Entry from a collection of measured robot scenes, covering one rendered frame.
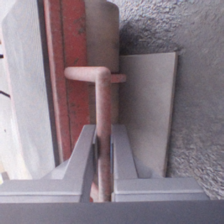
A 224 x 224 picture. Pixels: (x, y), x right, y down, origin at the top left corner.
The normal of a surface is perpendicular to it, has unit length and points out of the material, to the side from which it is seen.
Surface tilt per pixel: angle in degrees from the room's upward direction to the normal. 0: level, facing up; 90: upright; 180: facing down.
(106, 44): 87
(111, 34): 98
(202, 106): 0
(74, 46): 90
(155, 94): 0
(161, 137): 0
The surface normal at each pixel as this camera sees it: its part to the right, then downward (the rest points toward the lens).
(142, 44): -0.75, 0.18
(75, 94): 0.66, 0.20
